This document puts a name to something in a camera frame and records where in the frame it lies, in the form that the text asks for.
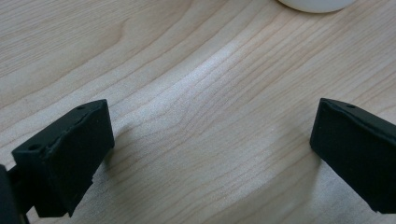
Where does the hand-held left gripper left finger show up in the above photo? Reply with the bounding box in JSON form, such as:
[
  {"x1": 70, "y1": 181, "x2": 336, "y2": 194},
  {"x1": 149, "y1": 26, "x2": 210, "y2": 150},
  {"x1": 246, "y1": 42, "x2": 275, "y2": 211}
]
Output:
[{"x1": 11, "y1": 98, "x2": 116, "y2": 218}]

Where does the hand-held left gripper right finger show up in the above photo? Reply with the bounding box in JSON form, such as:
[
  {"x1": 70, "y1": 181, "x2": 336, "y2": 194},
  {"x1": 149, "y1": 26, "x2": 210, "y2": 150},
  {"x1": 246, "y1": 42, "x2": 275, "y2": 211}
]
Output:
[{"x1": 309, "y1": 97, "x2": 396, "y2": 215}]

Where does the white tumbler with red lid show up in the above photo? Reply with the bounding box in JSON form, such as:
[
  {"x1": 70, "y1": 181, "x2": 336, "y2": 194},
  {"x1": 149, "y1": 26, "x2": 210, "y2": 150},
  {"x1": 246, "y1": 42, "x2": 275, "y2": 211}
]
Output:
[{"x1": 276, "y1": 0, "x2": 358, "y2": 14}]

